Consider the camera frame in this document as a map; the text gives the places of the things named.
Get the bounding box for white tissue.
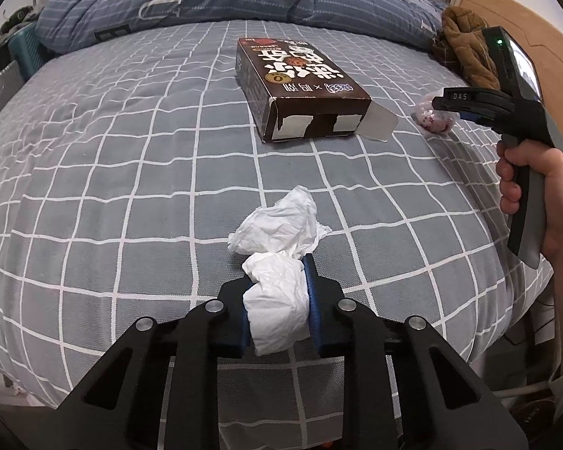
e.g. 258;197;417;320
227;186;331;357

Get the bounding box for blue striped duvet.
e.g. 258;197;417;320
35;0;442;54

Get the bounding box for right hand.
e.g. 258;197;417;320
495;137;563;269

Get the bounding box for brown fleece jacket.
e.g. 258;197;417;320
431;6;500;90

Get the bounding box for small pink-white wrapper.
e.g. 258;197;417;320
411;91;459;134

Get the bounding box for brown chocolate snack box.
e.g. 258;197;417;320
236;37;399;143

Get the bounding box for wooden headboard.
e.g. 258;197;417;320
461;0;563;135

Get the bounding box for teal suitcase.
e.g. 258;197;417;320
8;22;56;81

